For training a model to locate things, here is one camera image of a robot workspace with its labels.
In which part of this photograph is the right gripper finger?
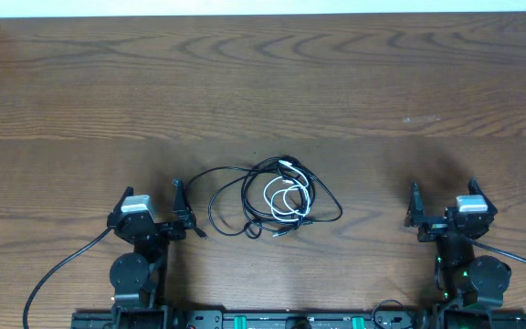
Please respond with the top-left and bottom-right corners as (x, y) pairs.
(405, 183), (425, 227)
(468, 177), (497, 213)

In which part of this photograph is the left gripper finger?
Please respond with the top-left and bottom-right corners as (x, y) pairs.
(173, 179), (196, 229)
(112, 186), (134, 215)

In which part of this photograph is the white cable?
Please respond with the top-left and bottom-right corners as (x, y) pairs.
(263, 159), (312, 224)

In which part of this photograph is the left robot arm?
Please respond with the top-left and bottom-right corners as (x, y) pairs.
(107, 179), (195, 328)

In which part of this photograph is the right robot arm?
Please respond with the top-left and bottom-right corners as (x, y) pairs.
(405, 178), (511, 328)

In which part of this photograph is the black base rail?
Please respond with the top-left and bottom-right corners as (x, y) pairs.
(70, 305), (526, 329)

